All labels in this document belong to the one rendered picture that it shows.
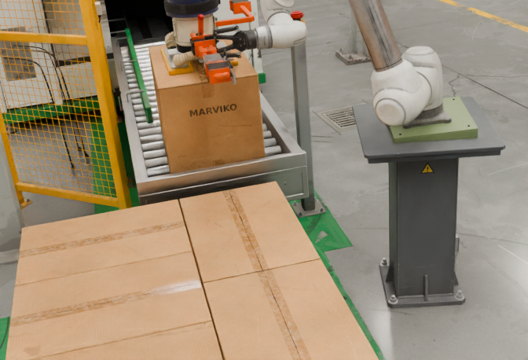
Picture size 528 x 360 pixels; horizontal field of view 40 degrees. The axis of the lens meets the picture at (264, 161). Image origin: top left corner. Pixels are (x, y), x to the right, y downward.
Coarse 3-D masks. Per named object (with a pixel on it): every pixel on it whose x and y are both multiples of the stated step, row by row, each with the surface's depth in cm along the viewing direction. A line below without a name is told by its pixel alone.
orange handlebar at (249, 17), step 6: (240, 6) 332; (246, 12) 322; (240, 18) 313; (246, 18) 313; (252, 18) 314; (216, 24) 311; (222, 24) 311; (228, 24) 312; (192, 36) 294; (198, 48) 279; (204, 48) 275; (210, 48) 275; (204, 54) 270; (228, 72) 250; (216, 78) 248; (222, 78) 248
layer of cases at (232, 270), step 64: (256, 192) 284; (64, 256) 253; (128, 256) 250; (192, 256) 246; (256, 256) 243; (64, 320) 220; (128, 320) 217; (192, 320) 215; (256, 320) 212; (320, 320) 210
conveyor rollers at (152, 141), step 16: (128, 48) 485; (144, 48) 479; (128, 64) 452; (144, 64) 446; (128, 80) 421; (144, 80) 422; (144, 112) 373; (144, 128) 357; (160, 128) 351; (144, 144) 334; (160, 144) 334; (272, 144) 327; (160, 160) 318
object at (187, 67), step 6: (174, 48) 314; (162, 54) 316; (168, 60) 306; (168, 66) 300; (174, 66) 297; (180, 66) 297; (186, 66) 297; (168, 72) 296; (174, 72) 294; (180, 72) 295; (186, 72) 296
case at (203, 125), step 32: (160, 64) 309; (192, 64) 305; (160, 96) 283; (192, 96) 286; (224, 96) 288; (256, 96) 291; (192, 128) 291; (224, 128) 294; (256, 128) 297; (192, 160) 297; (224, 160) 300
